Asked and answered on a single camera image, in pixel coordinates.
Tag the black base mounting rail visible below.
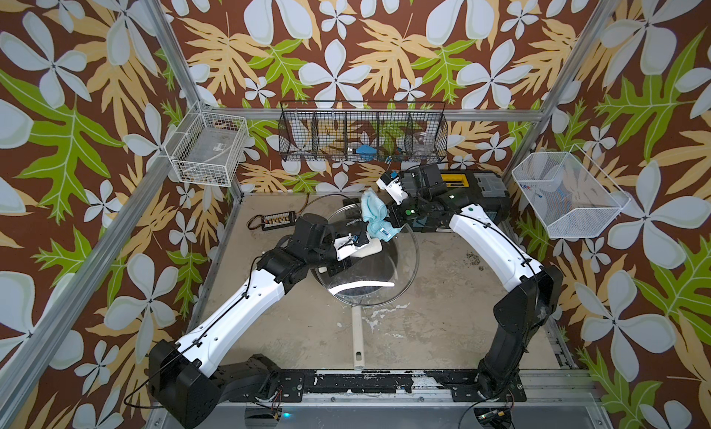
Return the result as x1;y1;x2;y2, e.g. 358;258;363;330
228;369;528;403

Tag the glass pot lid cream handle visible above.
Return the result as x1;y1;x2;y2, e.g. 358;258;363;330
306;196;420;308

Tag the dark frying pan cream handle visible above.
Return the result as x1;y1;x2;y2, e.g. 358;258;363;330
313;260;398;371

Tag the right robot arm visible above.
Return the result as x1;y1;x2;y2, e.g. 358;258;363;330
377;164;563;400

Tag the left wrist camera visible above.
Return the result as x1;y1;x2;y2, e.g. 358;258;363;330
333;234;370;262

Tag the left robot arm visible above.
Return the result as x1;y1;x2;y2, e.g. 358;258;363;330
147;213;383;428

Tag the black toolbox yellow label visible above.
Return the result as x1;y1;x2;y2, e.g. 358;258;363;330
399;164;511;233

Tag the white wire basket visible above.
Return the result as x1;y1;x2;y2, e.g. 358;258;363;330
166;103;250;187
512;146;631;239

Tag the white wire basket right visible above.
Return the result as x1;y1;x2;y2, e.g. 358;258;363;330
512;146;631;239

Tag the light blue cloth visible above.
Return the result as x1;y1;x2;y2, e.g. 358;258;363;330
360;189;401;242

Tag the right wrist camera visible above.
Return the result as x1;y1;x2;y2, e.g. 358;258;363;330
377;172;409;205

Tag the white wire basket left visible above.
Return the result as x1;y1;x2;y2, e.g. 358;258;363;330
166;103;250;187

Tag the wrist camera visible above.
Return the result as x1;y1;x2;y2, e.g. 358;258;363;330
333;234;370;262
377;172;409;205

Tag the black charger board with cables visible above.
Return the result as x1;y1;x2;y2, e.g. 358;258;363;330
246;194;310;231

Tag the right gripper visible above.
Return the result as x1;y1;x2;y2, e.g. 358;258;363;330
374;197;433;228

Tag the blue object in basket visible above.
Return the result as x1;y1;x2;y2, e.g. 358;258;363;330
355;145;378;162

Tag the black wire wall basket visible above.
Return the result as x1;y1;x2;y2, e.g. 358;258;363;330
276;100;448;164

